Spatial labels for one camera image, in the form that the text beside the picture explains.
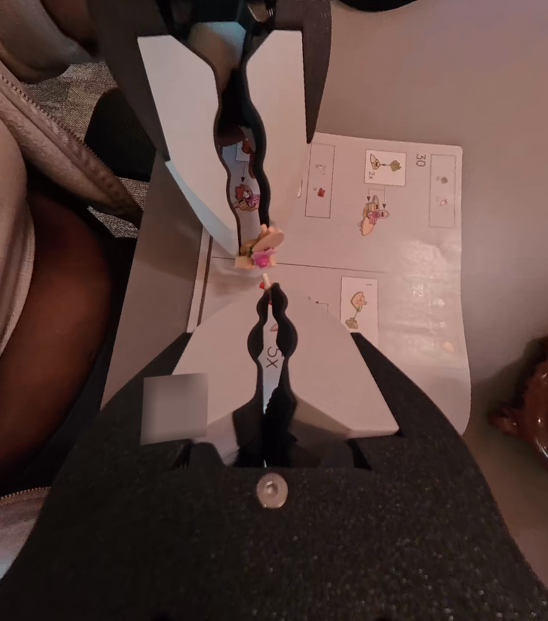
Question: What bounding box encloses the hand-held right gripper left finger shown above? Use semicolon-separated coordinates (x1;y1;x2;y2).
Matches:
172;291;267;466

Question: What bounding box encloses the black round object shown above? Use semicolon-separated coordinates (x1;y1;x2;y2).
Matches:
341;0;431;11

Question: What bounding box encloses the small tan pink brick figure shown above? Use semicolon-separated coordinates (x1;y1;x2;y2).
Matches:
235;224;285;270

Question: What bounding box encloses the white desk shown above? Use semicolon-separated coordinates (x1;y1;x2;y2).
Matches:
101;0;548;613

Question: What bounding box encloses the person's left forearm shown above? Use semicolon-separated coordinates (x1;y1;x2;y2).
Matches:
0;0;97;83

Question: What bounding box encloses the building instruction booklet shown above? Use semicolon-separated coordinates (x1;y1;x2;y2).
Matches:
187;131;472;436

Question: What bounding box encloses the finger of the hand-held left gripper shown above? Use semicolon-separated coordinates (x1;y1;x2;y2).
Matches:
137;36;245;259
241;29;312;234

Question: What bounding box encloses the person's leg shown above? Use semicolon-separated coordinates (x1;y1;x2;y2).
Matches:
0;191;112;507

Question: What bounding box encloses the brown ceramic bowl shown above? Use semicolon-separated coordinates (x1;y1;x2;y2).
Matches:
487;334;548;501

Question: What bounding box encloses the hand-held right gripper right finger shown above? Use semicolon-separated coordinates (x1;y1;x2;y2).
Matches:
264;283;399;466

